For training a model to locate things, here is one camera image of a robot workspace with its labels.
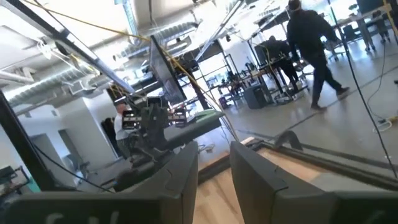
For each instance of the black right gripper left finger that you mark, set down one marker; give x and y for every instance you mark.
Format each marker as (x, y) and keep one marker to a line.
(149, 199)

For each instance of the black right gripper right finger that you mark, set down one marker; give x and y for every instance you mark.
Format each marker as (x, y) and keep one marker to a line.
(280, 196)

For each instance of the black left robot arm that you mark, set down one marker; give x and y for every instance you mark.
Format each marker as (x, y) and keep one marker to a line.
(152, 130)

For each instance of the person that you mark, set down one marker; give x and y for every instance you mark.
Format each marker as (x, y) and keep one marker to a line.
(119, 127)
(280, 53)
(311, 37)

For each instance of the dark grey desk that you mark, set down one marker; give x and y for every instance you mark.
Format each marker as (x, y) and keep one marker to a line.
(189, 129)

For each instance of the black computer tower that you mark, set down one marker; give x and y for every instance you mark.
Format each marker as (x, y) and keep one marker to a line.
(255, 97)

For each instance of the computer monitor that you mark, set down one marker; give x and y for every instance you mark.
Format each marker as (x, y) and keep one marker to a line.
(166, 71)

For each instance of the black frame bracket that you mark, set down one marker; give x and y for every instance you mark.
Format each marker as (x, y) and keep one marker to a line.
(287, 140)

